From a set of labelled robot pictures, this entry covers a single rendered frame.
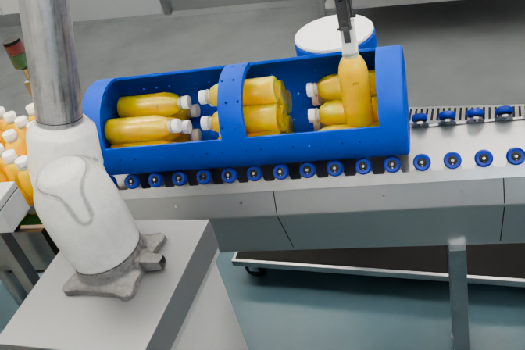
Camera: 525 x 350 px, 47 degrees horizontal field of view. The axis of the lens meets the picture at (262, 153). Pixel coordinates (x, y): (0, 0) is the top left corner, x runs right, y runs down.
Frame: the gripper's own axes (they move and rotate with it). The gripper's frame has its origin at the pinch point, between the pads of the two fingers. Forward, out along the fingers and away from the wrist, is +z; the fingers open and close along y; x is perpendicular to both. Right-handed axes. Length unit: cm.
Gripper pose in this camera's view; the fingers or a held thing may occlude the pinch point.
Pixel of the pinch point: (348, 37)
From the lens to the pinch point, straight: 145.9
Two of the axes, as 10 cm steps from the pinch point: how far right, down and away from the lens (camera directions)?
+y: 1.7, -6.0, 7.8
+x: -9.6, 0.7, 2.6
